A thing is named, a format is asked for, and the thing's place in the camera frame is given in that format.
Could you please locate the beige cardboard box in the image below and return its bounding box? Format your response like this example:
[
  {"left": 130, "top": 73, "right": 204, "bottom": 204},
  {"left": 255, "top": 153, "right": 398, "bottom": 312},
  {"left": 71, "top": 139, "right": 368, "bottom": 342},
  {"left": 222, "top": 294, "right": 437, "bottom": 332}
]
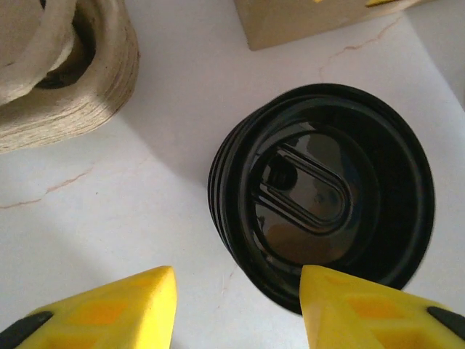
[{"left": 232, "top": 0, "right": 437, "bottom": 52}]

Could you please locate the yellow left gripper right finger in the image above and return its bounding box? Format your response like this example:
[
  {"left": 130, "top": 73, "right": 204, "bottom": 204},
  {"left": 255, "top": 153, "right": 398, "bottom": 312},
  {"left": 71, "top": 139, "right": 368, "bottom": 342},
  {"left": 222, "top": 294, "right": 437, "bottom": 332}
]
[{"left": 299, "top": 264, "right": 465, "bottom": 349}]

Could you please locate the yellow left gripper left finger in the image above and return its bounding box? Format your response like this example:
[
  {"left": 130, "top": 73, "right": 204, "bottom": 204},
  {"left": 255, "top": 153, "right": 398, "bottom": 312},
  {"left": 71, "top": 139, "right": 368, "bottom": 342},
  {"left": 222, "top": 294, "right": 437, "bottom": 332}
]
[{"left": 0, "top": 265, "right": 179, "bottom": 349}]

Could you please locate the stack of black cup lids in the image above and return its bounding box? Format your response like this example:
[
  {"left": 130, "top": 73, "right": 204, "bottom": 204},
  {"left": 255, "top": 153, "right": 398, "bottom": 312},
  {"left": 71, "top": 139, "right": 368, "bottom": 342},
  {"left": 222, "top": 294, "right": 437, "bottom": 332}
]
[{"left": 208, "top": 83, "right": 436, "bottom": 316}]

